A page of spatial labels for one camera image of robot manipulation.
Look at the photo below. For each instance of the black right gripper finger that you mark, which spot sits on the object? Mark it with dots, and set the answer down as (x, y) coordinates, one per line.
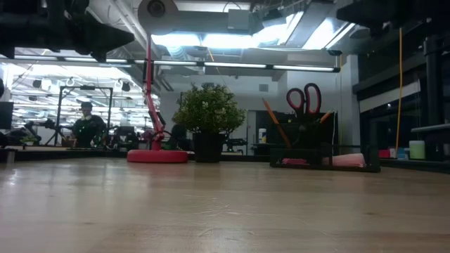
(362, 14)

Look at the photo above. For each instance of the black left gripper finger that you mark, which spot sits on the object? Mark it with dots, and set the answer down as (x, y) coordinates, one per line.
(105, 35)

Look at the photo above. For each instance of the red and black scissors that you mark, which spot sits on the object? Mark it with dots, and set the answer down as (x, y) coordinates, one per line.
(306, 107)

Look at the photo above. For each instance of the yellow pencil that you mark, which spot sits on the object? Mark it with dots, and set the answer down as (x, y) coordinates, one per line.
(325, 117)
(276, 123)

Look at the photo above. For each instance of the pink eraser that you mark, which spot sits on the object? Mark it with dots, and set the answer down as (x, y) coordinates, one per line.
(295, 161)

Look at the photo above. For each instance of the black mesh desk organizer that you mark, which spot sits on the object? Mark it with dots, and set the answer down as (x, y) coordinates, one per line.
(316, 138)

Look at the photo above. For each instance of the person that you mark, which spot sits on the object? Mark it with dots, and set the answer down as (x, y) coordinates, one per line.
(88, 128)

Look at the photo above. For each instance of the dark background monitor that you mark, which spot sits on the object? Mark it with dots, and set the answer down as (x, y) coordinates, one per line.
(5, 116)

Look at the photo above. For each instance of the grey ceiling box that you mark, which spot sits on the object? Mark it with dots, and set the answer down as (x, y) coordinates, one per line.
(239, 19)

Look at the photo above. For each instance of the green potted plant black pot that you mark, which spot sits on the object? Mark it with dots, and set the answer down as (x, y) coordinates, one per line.
(207, 109)

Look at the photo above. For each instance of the long linear ceiling light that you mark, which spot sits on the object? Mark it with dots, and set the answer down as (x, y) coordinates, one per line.
(246, 65)

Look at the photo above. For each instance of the red desk lamp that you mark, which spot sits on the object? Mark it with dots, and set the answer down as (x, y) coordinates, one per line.
(156, 156)

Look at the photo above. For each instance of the pale green container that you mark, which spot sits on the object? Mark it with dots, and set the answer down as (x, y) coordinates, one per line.
(417, 150)

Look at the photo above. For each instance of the small red box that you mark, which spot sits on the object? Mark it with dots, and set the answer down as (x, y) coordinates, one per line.
(384, 154)

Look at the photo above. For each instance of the small blue container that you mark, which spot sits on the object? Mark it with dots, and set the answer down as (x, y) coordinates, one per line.
(401, 153)

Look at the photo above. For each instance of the white wipes bottle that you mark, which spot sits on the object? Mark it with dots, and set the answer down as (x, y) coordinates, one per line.
(262, 136)

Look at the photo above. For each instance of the black metal stand frame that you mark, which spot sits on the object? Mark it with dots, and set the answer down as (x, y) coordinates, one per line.
(84, 88)

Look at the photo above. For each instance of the black aluminium table frame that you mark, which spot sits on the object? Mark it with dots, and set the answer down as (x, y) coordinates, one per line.
(242, 158)

